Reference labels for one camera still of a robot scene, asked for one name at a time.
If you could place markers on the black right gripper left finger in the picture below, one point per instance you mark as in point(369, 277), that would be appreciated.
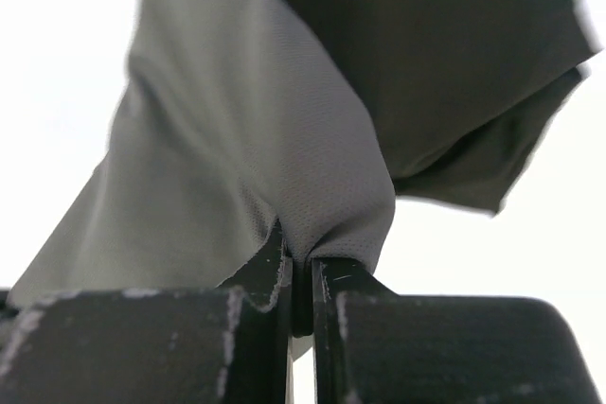
point(230, 344)

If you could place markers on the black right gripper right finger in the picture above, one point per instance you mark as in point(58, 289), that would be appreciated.
point(372, 345)

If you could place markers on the grey t-shirt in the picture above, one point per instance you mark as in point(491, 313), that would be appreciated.
point(235, 120)

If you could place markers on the black t-shirt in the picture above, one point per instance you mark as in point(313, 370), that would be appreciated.
point(459, 91)

